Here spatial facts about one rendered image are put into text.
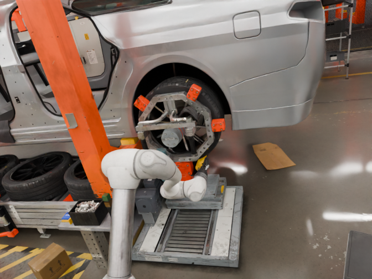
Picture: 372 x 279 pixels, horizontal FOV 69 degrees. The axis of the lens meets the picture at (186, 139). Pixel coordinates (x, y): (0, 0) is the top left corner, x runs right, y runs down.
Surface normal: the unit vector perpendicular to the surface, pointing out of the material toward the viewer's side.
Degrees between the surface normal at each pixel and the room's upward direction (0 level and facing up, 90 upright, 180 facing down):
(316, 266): 0
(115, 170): 61
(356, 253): 0
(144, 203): 90
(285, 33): 90
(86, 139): 90
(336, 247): 0
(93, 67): 90
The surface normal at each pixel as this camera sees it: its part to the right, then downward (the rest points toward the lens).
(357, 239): -0.18, -0.89
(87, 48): -0.26, 0.45
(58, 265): 0.82, 0.10
